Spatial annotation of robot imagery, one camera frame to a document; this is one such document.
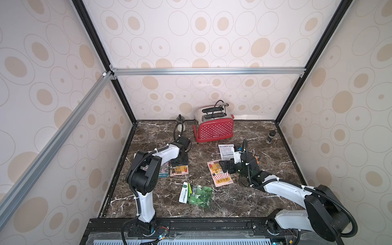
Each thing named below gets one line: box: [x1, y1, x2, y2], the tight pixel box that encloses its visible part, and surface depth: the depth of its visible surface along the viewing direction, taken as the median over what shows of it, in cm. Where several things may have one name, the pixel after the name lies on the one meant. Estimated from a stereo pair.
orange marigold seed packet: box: [170, 165, 189, 177], surface depth 96 cm
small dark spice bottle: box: [265, 129, 277, 144], surface depth 105 cm
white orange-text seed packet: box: [206, 159, 234, 188], surface depth 91 cm
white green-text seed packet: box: [217, 143, 235, 161], surface depth 102 cm
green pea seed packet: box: [178, 181, 214, 208], surface depth 85 cm
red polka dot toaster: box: [192, 100, 235, 143], surface depth 102 cm
